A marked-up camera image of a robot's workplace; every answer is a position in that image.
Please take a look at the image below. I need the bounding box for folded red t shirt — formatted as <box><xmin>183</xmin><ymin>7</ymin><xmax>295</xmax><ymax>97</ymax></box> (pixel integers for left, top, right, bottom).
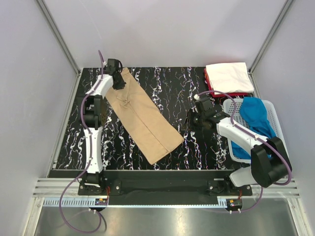
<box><xmin>204</xmin><ymin>68</ymin><xmax>249</xmax><ymax>97</ymax></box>

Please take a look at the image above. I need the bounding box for right aluminium frame post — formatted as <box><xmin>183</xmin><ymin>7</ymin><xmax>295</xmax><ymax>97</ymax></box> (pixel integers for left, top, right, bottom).
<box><xmin>249</xmin><ymin>0</ymin><xmax>296</xmax><ymax>73</ymax></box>

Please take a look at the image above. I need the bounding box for folded white t shirt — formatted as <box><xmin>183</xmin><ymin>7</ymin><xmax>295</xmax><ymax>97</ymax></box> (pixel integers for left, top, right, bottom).
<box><xmin>204</xmin><ymin>62</ymin><xmax>254</xmax><ymax>95</ymax></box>

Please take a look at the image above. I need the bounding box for blue t shirt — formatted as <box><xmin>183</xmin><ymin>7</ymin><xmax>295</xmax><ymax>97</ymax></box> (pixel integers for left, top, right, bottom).
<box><xmin>231</xmin><ymin>97</ymin><xmax>279</xmax><ymax>158</ymax></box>

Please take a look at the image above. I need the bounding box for beige t shirt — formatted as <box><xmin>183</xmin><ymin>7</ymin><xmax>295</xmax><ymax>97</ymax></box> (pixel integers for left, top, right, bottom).
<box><xmin>105</xmin><ymin>68</ymin><xmax>184</xmax><ymax>165</ymax></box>

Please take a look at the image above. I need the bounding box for left aluminium frame post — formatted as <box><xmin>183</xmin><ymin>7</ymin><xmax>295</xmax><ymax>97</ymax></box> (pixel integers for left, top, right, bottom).
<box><xmin>35</xmin><ymin>0</ymin><xmax>82</xmax><ymax>74</ymax></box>

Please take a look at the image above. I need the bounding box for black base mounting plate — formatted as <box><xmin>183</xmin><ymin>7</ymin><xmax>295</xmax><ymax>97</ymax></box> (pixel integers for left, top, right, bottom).
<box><xmin>78</xmin><ymin>170</ymin><xmax>252</xmax><ymax>207</ymax></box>

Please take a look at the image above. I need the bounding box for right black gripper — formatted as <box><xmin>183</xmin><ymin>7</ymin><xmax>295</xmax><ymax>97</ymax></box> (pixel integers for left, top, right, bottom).
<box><xmin>181</xmin><ymin>109</ymin><xmax>205</xmax><ymax>133</ymax></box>

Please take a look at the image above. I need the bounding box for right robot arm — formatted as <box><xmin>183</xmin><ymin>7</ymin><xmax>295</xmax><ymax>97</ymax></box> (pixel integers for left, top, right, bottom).
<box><xmin>184</xmin><ymin>95</ymin><xmax>292</xmax><ymax>195</ymax></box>

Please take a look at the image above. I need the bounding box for grey slotted cable duct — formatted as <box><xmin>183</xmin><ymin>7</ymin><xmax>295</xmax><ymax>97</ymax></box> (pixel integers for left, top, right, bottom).
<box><xmin>43</xmin><ymin>197</ymin><xmax>108</xmax><ymax>207</ymax></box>

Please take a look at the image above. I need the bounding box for white plastic laundry basket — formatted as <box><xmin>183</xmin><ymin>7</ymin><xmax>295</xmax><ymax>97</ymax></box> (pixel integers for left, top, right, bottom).
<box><xmin>222</xmin><ymin>98</ymin><xmax>287</xmax><ymax>164</ymax></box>

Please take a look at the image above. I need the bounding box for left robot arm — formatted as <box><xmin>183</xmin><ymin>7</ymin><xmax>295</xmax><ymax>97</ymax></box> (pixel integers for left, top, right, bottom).
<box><xmin>80</xmin><ymin>59</ymin><xmax>126</xmax><ymax>195</ymax></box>

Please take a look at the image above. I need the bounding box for aluminium frame post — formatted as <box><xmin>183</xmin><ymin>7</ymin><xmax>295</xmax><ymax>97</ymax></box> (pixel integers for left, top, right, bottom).
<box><xmin>35</xmin><ymin>0</ymin><xmax>82</xmax><ymax>74</ymax></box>
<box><xmin>249</xmin><ymin>0</ymin><xmax>296</xmax><ymax>73</ymax></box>

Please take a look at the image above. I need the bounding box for aluminium rail profile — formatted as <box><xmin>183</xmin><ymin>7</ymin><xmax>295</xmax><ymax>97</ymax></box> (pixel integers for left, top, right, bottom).
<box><xmin>33</xmin><ymin>178</ymin><xmax>300</xmax><ymax>198</ymax></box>

